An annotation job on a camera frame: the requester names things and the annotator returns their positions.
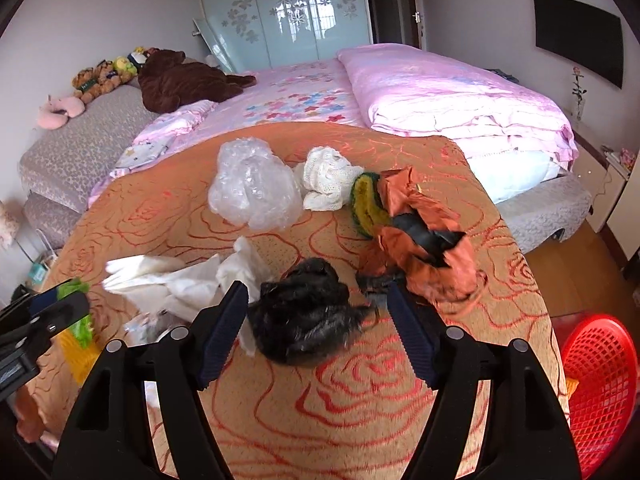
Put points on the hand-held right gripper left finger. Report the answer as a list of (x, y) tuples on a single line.
[(224, 332)]

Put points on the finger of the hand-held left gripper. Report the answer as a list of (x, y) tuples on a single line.
[(70, 312), (45, 304)]

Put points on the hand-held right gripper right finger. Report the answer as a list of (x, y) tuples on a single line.
[(411, 335)]

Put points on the green plastic wrapper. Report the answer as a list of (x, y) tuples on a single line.
[(75, 287)]

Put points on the yellow foam net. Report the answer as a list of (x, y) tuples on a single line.
[(80, 365)]

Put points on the white tissue paper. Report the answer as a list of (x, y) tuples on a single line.
[(190, 287)]

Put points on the black plastic bag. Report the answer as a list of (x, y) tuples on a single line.
[(307, 310)]

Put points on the orange and black garment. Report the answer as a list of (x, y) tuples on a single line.
[(425, 240)]

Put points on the red plastic basket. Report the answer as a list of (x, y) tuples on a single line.
[(600, 385)]

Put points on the person's left hand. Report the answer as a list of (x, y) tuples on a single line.
[(31, 417)]

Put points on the small paper bag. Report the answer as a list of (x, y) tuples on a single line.
[(40, 275)]

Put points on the orange rose blanket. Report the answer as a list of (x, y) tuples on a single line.
[(310, 410)]

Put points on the green and yellow sponge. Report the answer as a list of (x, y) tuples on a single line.
[(367, 205)]

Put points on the clear plastic bag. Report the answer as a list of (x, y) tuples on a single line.
[(252, 185)]

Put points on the white knitted cloth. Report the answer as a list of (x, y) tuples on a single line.
[(325, 180)]

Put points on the pink plush toy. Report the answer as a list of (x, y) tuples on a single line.
[(60, 112)]

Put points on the pale blue duvet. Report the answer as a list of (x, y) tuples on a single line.
[(520, 175)]

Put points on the pink printed pillow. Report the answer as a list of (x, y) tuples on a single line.
[(165, 130)]

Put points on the pink duvet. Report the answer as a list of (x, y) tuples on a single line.
[(440, 95)]

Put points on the cream low cabinet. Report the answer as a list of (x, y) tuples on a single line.
[(612, 200)]

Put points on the pink floral bed sheet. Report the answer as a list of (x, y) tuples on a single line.
[(295, 95)]

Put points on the large brown teddy bear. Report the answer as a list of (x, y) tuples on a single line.
[(185, 77)]

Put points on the dark clothing on bed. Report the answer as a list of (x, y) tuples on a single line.
[(504, 75)]

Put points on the pink item on cabinet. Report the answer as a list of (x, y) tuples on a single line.
[(627, 157)]

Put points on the rose in glass vase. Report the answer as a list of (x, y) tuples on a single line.
[(578, 92)]

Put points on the glass flower wardrobe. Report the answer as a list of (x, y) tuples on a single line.
[(285, 15)]

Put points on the grey patterned bed frame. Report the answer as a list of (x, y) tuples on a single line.
[(70, 160)]

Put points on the black wall television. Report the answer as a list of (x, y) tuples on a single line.
[(580, 35)]

